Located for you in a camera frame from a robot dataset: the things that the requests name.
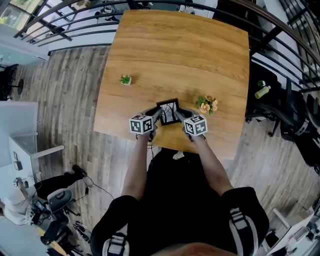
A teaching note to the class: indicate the yellow round table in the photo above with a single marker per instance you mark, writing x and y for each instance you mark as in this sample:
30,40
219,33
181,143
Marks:
56,247

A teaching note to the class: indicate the orange flower plant white pot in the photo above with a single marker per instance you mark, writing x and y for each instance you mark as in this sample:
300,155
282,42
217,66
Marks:
207,105

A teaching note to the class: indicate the grey-backed office chair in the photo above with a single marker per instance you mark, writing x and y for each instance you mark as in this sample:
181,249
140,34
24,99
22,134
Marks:
60,197

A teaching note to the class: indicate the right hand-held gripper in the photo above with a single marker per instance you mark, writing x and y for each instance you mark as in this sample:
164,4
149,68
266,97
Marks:
196,125

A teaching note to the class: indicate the small green plant white pot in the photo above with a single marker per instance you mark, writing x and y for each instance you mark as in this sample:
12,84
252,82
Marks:
125,80

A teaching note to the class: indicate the frosted glass partition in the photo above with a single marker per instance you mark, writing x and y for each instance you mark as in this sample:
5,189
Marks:
17,117

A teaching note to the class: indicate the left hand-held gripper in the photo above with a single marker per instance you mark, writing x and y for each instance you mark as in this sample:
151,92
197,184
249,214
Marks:
141,125

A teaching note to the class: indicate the silver and black metal device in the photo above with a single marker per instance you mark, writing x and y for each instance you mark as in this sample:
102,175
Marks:
81,230

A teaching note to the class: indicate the black office chair grey bracket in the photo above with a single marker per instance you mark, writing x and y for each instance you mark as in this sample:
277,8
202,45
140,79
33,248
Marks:
297,107

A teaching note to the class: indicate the white cluttered office desk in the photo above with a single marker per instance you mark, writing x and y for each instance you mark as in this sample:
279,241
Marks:
295,230

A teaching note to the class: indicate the small green round object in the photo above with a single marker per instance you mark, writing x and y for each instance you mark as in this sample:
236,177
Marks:
261,83

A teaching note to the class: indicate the dark brown picture frame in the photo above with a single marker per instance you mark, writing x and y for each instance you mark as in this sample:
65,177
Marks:
168,111

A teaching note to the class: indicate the small dark brown box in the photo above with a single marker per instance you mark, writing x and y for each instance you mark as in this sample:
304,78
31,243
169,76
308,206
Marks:
18,166

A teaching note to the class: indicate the green drink bottle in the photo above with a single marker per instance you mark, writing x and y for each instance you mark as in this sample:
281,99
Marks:
262,92

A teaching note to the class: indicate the person's left forearm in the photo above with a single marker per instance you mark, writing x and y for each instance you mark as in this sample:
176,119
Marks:
136,170

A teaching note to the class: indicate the person's black clothing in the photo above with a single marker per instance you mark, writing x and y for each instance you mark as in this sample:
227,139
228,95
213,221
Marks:
180,212

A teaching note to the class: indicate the person's right forearm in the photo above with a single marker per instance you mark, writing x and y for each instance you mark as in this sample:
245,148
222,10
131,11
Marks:
215,167

